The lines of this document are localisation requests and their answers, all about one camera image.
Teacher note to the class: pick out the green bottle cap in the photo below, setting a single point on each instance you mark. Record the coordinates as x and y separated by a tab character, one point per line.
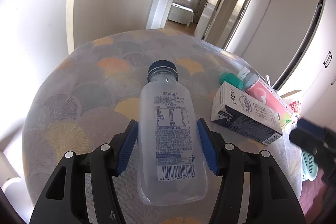
227	77

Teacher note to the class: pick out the large white milk carton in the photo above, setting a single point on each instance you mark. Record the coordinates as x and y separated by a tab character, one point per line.
241	113

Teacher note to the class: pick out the red panda paper cup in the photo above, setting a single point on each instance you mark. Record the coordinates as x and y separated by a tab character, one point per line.
293	100

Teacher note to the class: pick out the mint green perforated basket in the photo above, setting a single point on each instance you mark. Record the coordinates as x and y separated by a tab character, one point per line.
309	167

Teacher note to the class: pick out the clear plastic bottle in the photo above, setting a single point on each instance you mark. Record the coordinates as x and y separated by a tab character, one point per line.
171	163

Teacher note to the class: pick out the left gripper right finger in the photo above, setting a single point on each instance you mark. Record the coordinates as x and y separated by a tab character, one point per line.
271	197

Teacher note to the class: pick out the pink label plastic bottle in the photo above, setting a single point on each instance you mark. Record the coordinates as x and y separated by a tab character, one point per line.
260	90

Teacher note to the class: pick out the pink bed cover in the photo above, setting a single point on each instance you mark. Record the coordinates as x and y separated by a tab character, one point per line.
312	194

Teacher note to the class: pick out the far room bed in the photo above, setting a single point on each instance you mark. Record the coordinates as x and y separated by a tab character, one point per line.
181	12

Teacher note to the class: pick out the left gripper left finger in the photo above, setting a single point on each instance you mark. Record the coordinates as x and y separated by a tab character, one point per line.
62	200

